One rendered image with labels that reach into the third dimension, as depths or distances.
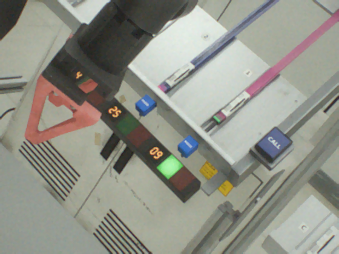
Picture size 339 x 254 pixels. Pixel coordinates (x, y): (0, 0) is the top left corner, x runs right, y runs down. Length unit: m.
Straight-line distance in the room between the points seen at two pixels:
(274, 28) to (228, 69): 1.96
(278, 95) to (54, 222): 0.46
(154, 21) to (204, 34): 0.56
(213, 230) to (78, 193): 0.64
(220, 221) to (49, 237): 0.35
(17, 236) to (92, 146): 0.78
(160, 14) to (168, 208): 0.94
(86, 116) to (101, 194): 1.03
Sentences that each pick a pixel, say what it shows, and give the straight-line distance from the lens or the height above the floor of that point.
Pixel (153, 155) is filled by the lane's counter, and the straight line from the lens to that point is 0.99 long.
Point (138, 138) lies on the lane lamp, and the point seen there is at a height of 0.65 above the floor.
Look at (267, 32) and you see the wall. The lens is 3.03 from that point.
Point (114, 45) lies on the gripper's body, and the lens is 0.55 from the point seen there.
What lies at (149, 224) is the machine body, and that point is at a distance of 1.48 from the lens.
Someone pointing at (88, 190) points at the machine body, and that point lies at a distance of 1.58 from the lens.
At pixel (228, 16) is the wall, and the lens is 3.12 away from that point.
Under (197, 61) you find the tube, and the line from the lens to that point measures 1.05.
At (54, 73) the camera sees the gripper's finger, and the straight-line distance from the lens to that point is 0.53.
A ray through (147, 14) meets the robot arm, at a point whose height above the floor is 0.97.
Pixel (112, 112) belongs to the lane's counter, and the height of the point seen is 0.65.
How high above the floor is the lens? 1.14
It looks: 26 degrees down
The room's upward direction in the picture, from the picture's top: 35 degrees clockwise
